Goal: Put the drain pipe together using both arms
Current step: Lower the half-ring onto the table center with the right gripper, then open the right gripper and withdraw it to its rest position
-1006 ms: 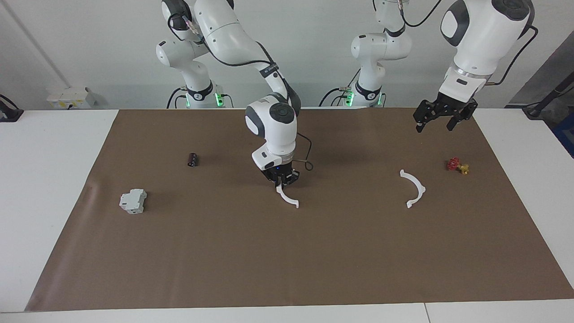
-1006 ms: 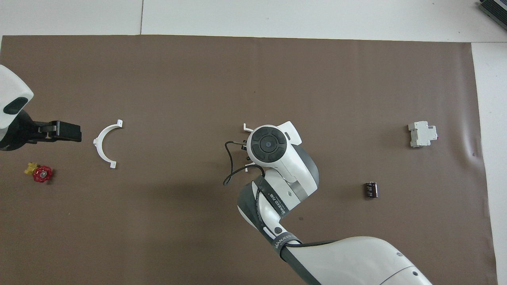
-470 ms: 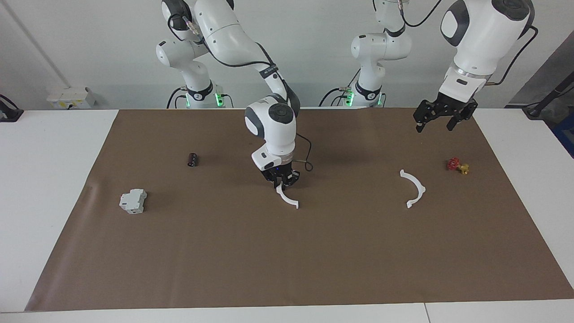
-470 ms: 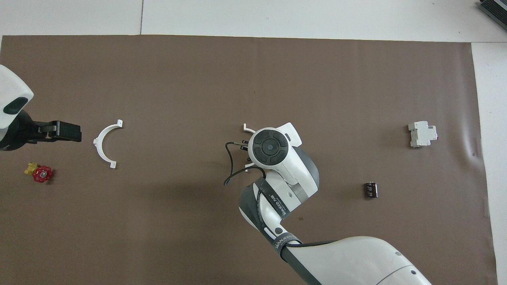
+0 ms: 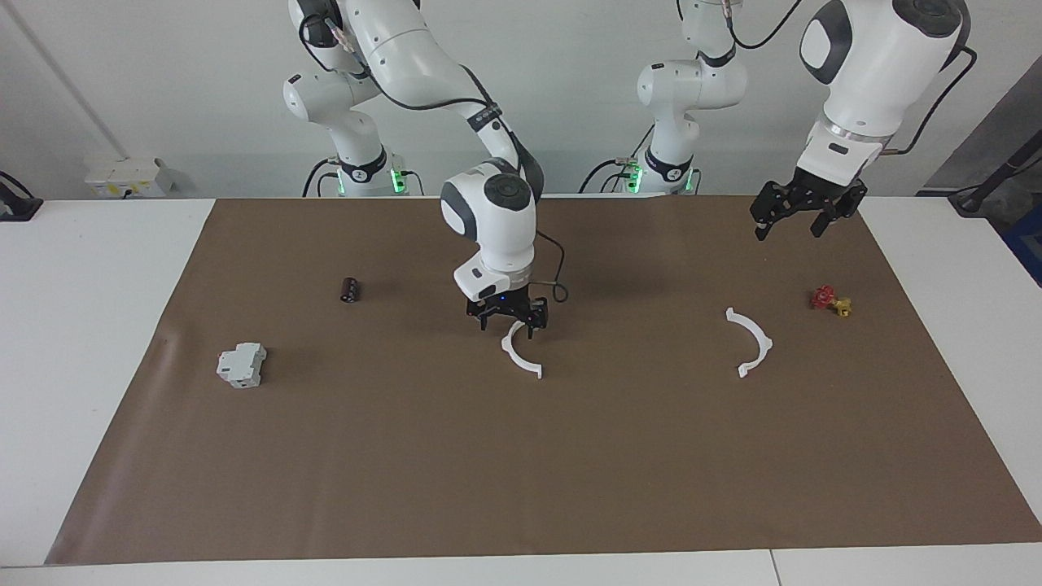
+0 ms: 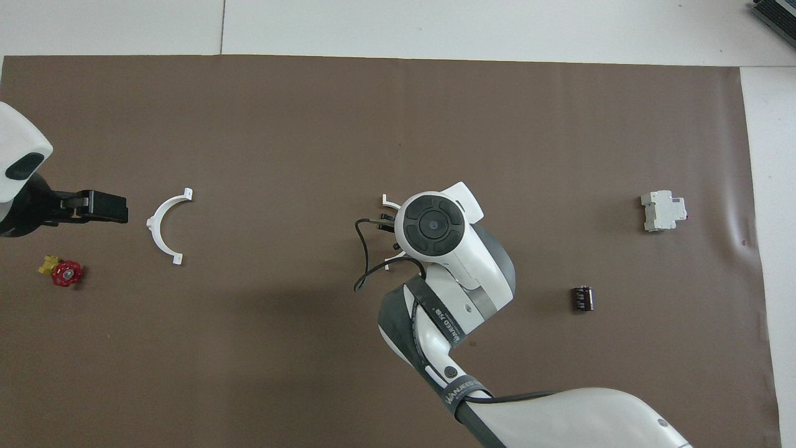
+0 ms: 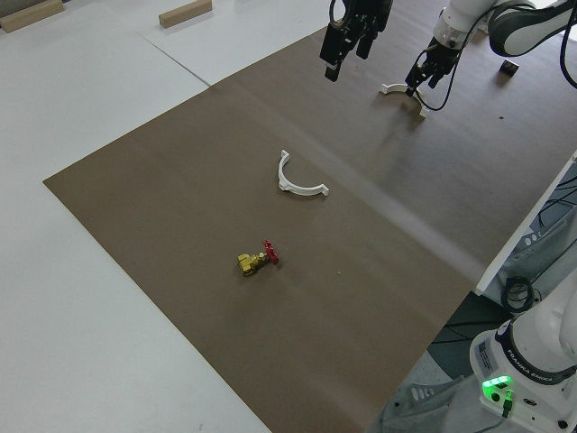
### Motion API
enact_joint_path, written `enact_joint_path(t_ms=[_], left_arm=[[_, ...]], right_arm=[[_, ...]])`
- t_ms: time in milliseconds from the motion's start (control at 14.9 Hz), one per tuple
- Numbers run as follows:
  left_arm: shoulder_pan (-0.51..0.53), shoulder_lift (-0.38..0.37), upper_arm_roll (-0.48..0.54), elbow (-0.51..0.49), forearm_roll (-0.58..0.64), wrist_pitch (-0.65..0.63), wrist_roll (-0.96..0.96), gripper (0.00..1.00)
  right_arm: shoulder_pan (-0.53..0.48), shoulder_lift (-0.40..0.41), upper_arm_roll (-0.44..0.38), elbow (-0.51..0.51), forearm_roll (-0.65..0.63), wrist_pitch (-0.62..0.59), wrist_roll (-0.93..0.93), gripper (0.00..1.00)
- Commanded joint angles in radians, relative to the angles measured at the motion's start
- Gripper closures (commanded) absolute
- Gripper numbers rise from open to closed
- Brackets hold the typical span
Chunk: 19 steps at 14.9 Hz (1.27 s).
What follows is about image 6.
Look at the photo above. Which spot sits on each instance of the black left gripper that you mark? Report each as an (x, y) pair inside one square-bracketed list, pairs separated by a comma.
[(34, 208)]

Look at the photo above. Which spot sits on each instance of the white half pipe clamp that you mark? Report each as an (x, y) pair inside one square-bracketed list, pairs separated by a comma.
[(156, 225), (388, 202)]

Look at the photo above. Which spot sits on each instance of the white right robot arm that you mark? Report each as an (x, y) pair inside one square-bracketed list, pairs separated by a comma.
[(472, 261)]

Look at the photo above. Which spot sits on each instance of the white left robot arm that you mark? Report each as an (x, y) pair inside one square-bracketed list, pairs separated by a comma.
[(15, 140)]

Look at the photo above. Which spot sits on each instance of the brown table mat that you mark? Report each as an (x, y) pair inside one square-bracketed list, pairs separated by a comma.
[(249, 155)]

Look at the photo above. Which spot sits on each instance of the black cylindrical capacitor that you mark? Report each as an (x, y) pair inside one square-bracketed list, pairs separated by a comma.
[(582, 298)]

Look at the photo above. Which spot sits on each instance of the white circuit breaker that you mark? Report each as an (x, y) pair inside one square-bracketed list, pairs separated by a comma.
[(660, 211)]

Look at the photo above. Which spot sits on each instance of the grey ridged device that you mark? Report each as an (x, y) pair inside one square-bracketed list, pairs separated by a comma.
[(777, 15)]

